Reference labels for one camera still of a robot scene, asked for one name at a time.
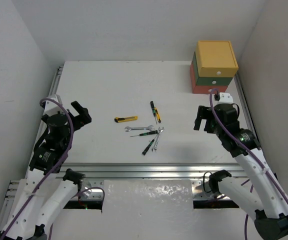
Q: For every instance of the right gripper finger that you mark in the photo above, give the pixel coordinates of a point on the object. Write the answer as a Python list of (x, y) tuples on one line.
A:
[(206, 127), (197, 124)]

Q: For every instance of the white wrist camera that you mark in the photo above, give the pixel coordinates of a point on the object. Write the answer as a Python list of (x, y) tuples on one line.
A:
[(223, 98), (51, 105)]

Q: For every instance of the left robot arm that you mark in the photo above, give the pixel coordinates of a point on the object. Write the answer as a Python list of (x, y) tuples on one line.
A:
[(38, 207)]

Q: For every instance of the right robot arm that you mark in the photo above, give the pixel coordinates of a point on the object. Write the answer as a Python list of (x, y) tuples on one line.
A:
[(268, 209)]

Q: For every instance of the red drawer box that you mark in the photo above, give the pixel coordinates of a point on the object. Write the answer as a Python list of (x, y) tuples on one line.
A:
[(198, 89)]

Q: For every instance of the black green screwdriver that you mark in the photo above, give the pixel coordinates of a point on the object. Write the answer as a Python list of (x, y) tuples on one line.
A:
[(153, 111), (144, 152), (154, 132)]

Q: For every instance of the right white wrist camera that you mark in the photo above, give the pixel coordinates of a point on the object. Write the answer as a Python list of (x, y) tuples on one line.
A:
[(223, 98)]

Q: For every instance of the aluminium front rail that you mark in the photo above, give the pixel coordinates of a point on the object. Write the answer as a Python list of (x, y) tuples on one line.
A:
[(97, 173)]

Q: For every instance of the diagonal silver wrench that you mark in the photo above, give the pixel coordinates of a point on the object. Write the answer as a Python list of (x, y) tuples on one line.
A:
[(155, 146)]

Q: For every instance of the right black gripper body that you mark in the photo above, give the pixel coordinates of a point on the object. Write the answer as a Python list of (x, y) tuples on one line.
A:
[(204, 112)]

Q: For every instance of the horizontal silver wrench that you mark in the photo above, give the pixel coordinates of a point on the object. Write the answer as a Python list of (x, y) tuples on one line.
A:
[(149, 128)]

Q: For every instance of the yellow drawer box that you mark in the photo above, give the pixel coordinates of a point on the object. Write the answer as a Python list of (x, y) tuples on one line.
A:
[(216, 58)]

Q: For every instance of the green drawer box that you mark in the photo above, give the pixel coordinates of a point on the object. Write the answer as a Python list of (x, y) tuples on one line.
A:
[(206, 81)]

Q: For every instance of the white foam sheet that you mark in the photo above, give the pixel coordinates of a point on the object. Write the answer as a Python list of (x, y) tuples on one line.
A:
[(135, 195)]

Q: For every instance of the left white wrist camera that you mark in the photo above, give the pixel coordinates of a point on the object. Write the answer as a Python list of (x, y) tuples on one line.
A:
[(51, 105)]

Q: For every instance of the small yellow utility knife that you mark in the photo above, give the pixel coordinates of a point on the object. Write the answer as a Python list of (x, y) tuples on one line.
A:
[(157, 115)]

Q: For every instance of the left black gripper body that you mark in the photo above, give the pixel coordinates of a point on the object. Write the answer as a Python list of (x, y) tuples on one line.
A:
[(79, 116)]

